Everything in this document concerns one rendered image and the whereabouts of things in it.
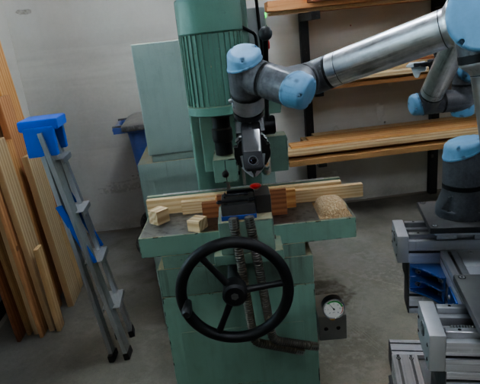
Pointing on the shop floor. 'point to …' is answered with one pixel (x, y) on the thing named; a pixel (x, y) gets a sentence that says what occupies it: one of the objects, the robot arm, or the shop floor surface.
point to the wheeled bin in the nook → (132, 126)
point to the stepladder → (50, 123)
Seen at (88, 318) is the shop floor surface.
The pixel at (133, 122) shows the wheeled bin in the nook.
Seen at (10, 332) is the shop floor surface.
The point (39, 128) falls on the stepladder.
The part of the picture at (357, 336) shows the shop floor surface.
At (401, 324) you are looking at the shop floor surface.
